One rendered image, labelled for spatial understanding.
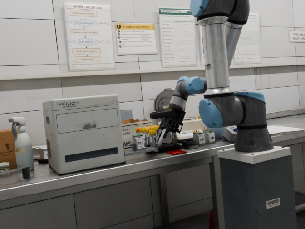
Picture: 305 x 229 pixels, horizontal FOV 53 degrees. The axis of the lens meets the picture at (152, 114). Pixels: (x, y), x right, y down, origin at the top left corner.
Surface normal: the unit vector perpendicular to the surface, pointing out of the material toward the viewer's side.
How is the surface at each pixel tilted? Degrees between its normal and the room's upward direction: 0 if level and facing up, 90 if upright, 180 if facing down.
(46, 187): 90
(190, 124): 90
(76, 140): 90
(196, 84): 85
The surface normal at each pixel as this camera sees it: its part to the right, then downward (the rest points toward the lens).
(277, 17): 0.45, 0.00
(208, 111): -0.92, 0.24
